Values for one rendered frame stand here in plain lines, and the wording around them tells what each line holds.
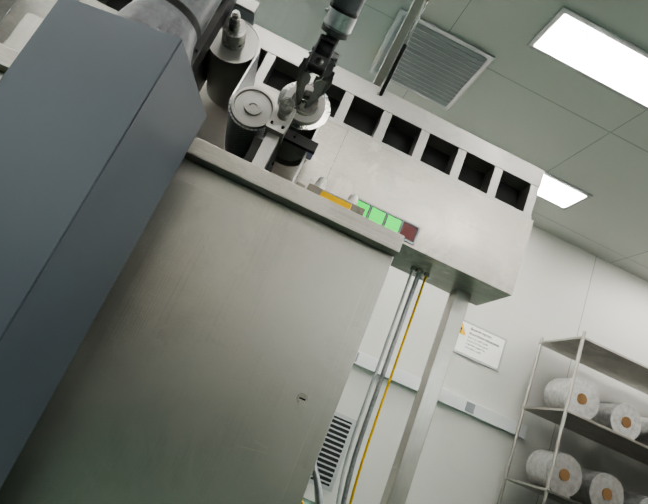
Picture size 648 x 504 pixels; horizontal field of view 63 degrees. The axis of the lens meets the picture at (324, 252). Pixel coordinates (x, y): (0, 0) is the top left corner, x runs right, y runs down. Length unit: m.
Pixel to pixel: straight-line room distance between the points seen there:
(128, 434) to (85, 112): 0.54
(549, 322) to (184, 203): 4.11
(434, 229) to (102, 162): 1.30
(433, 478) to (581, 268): 2.24
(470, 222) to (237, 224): 1.05
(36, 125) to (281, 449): 0.67
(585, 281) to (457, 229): 3.36
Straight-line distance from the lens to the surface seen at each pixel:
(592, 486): 4.45
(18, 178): 0.80
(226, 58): 1.55
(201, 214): 1.07
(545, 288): 4.92
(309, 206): 1.07
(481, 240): 1.92
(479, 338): 4.50
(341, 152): 1.84
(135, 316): 1.03
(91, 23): 0.90
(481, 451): 4.50
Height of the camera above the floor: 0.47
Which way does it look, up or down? 18 degrees up
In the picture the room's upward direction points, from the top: 23 degrees clockwise
